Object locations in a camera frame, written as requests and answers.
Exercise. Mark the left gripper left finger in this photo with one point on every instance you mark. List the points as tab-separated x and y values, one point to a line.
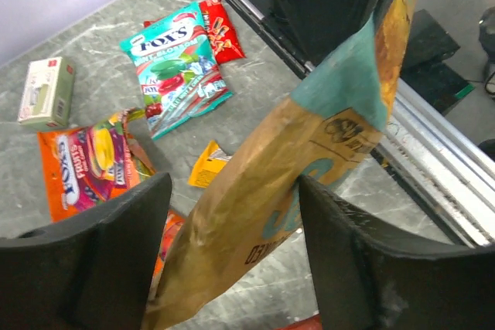
91	271

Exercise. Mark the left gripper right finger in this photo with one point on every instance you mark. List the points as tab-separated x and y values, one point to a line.
370	274

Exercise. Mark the orange Fox's fruits candy bag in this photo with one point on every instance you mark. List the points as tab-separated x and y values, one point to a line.
84	167

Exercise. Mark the gold teal snack bag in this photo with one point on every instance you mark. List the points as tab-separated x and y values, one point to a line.
324	128

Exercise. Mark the teal Fox's mint candy bag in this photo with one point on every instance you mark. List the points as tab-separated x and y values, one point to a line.
177	70

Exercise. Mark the orange white snack packet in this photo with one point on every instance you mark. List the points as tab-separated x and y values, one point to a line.
173	224

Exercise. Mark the yellow snack bar packet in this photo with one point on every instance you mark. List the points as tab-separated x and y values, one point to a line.
208	165

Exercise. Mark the white green small box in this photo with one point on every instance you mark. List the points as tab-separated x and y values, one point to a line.
47	94

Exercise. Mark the red candy packet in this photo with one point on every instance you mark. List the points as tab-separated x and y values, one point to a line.
221	33

